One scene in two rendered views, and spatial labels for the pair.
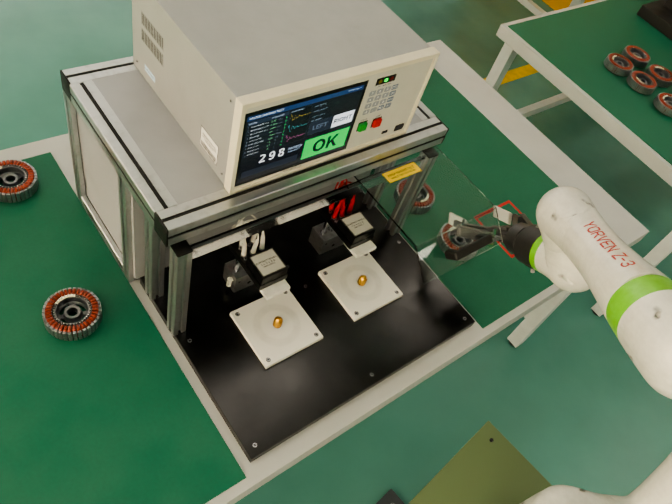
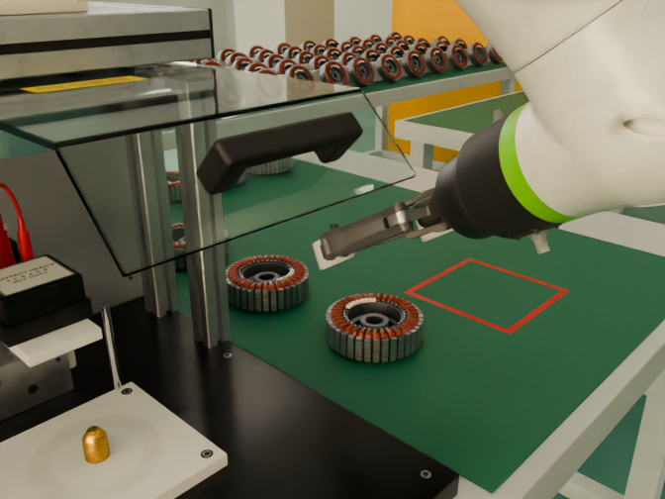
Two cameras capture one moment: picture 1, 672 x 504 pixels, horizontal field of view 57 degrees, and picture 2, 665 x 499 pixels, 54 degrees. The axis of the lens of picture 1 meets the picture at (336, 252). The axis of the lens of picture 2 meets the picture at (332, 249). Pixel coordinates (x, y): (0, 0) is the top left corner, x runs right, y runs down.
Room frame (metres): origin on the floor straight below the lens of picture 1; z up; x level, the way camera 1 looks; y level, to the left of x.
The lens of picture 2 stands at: (0.51, -0.32, 1.15)
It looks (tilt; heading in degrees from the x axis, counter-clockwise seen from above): 23 degrees down; 7
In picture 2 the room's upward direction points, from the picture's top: straight up
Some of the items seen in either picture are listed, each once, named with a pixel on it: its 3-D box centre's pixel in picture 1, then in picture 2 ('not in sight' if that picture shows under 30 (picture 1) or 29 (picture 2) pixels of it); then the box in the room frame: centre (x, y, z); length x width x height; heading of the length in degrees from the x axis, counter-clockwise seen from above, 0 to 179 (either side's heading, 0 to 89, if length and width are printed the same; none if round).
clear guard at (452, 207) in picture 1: (420, 199); (150, 131); (0.98, -0.13, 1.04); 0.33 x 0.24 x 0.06; 53
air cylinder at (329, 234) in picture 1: (328, 235); (20, 370); (0.99, 0.03, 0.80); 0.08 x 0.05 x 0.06; 143
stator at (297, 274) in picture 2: not in sight; (266, 281); (1.27, -0.15, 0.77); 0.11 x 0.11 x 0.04
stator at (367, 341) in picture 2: not in sight; (374, 326); (1.17, -0.29, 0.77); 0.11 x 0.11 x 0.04
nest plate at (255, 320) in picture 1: (276, 325); not in sight; (0.71, 0.06, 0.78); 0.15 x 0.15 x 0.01; 53
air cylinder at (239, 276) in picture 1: (243, 272); not in sight; (0.80, 0.18, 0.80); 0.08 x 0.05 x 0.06; 143
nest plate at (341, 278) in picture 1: (360, 284); (98, 460); (0.91, -0.08, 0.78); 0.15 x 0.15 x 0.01; 53
